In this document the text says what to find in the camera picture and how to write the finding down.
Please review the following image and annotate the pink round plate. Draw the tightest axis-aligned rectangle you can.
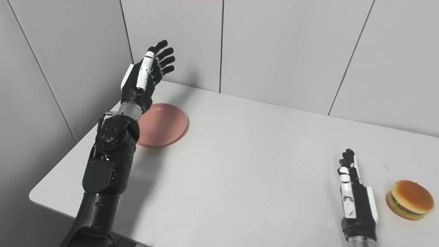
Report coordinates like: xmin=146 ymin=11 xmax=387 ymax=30
xmin=137 ymin=103 xmax=188 ymax=148

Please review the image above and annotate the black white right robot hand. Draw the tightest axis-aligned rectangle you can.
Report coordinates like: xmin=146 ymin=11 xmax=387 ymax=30
xmin=337 ymin=148 xmax=379 ymax=242

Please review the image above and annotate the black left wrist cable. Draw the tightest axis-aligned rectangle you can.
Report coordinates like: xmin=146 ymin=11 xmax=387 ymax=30
xmin=97 ymin=111 xmax=117 ymax=138

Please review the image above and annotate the toy hamburger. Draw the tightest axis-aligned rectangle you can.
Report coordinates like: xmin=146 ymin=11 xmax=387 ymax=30
xmin=385 ymin=180 xmax=435 ymax=221

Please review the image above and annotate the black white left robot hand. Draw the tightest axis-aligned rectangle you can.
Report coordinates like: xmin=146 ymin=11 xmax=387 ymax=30
xmin=120 ymin=40 xmax=176 ymax=114

